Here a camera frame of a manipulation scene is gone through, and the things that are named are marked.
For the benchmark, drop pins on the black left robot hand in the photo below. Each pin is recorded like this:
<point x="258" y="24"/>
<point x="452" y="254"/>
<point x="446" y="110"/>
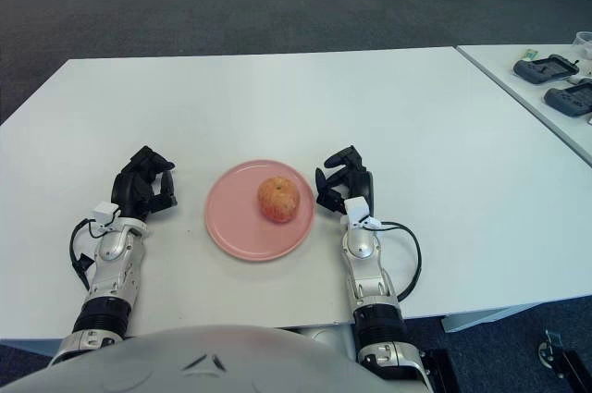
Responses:
<point x="129" y="187"/>

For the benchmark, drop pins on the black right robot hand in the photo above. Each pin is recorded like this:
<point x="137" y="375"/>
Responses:
<point x="358" y="182"/>

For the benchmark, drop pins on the red yellow apple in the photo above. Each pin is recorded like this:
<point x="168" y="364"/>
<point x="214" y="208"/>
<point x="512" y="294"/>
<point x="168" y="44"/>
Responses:
<point x="277" y="201"/>

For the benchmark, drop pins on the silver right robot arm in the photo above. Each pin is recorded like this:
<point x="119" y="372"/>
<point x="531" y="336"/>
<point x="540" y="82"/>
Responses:
<point x="365" y="268"/>

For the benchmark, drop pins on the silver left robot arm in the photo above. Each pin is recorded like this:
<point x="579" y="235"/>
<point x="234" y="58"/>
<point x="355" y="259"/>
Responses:
<point x="113" y="268"/>

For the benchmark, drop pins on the round pink plate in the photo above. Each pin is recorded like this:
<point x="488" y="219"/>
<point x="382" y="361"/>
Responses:
<point x="236" y="226"/>

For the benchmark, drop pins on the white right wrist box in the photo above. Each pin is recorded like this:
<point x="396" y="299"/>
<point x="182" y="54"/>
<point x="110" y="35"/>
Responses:
<point x="356" y="212"/>

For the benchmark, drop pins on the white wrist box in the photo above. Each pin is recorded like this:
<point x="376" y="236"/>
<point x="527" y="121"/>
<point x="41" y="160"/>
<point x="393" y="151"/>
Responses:
<point x="356" y="212"/>
<point x="105" y="211"/>

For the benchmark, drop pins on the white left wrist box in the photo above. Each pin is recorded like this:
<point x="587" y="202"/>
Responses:
<point x="105" y="211"/>

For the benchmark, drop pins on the glossy white robot hip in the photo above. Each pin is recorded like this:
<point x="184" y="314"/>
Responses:
<point x="328" y="340"/>

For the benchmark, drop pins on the grey robot torso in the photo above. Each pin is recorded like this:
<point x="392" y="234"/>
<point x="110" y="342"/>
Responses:
<point x="208" y="365"/>

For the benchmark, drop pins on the grey handheld controller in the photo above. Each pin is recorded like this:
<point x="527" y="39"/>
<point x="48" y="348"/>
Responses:
<point x="532" y="70"/>
<point x="566" y="100"/>

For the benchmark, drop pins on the small green packet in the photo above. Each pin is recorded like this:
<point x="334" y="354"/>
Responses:
<point x="531" y="54"/>

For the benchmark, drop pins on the clear plastic container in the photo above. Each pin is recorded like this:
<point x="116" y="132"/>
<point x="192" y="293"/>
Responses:
<point x="586" y="41"/>

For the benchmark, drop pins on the black wheeled stand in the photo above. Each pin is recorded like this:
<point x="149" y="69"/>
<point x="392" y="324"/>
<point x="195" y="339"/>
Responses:
<point x="566" y="358"/>

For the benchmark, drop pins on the white table frame beam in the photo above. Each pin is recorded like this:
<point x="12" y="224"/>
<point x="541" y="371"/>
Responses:
<point x="485" y="316"/>

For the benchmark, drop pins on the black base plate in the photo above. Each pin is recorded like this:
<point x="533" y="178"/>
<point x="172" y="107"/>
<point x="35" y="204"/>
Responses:
<point x="439" y="372"/>

